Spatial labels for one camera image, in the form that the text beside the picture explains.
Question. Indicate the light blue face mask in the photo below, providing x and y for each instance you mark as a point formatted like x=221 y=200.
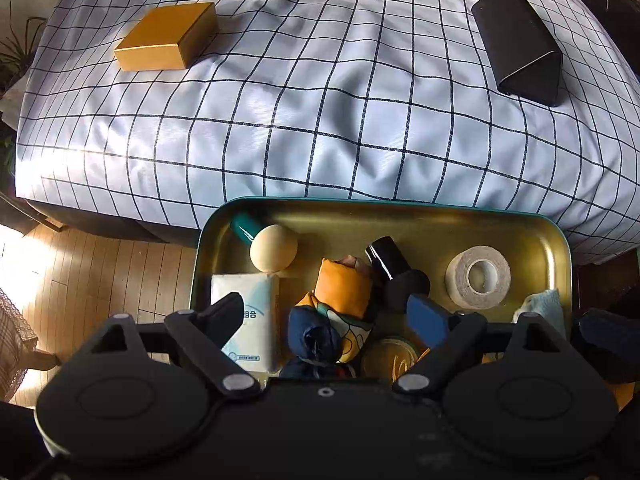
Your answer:
x=546 y=304

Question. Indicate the gold metal tray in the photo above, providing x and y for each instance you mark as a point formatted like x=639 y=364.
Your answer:
x=428 y=236

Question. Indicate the teal bottle with cream cap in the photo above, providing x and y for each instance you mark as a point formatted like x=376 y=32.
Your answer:
x=272 y=248

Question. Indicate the black triangular prism box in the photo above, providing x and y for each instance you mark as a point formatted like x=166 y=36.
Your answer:
x=524 y=57

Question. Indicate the orange cardboard box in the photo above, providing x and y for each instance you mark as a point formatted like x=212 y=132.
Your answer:
x=168 y=38

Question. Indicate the gold round tin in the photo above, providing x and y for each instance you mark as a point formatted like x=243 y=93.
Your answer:
x=388 y=358

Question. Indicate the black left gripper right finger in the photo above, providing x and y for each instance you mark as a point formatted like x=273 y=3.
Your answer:
x=453 y=344

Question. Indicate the black cylindrical bottle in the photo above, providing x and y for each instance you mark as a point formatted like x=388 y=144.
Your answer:
x=387 y=260

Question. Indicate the white tape roll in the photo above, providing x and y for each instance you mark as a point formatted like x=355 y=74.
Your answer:
x=478 y=278

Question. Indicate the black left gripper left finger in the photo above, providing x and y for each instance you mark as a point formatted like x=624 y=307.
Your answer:
x=200 y=336

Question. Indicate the white checked bed cover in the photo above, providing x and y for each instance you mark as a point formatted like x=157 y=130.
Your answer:
x=384 y=99

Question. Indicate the potted plant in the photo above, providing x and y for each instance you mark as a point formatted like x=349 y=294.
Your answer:
x=17 y=53

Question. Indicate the orange navy plush toy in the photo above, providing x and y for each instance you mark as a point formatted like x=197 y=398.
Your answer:
x=332 y=325

